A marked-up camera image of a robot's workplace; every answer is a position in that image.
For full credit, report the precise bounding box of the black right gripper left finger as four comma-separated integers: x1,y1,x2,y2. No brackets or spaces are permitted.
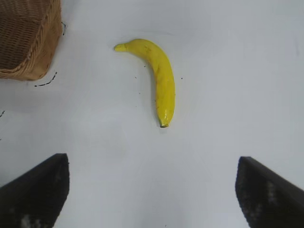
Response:
0,153,70,228

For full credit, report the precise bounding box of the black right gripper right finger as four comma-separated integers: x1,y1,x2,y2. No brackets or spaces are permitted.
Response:
235,156,304,228

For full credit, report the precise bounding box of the yellow banana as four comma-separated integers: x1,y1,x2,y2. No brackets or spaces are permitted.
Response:
114,38,176,129

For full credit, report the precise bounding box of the brown wicker basket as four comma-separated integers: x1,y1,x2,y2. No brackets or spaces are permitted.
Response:
0,0,63,81

